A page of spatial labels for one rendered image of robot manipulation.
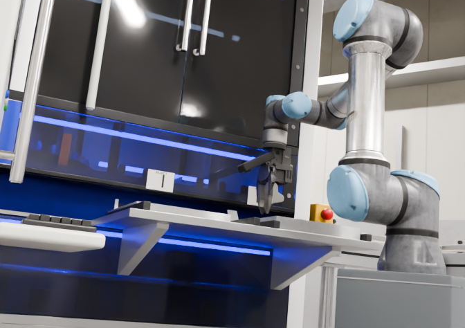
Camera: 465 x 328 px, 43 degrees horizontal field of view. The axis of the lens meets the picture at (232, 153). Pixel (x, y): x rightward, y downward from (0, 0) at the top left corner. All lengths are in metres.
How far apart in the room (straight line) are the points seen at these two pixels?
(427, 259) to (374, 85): 0.40
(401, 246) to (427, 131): 3.13
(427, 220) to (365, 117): 0.27
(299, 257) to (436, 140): 2.76
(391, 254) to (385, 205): 0.12
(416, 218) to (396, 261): 0.11
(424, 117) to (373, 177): 3.20
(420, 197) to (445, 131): 3.06
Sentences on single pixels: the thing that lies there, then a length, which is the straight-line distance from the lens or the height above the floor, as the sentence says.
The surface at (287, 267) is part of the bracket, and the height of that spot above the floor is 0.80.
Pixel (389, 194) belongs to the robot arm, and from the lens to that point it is 1.31.
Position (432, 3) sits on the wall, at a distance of 4.82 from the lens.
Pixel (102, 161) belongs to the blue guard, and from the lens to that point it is 1.76.
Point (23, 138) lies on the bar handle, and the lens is 1.18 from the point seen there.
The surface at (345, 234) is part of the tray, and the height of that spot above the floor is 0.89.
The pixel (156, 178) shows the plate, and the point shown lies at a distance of 1.79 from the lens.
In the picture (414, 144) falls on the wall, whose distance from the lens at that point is 4.45.
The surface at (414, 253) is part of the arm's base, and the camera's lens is 1.35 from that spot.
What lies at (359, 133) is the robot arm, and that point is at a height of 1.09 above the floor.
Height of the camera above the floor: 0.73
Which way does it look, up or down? 13 degrees up
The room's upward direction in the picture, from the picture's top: 5 degrees clockwise
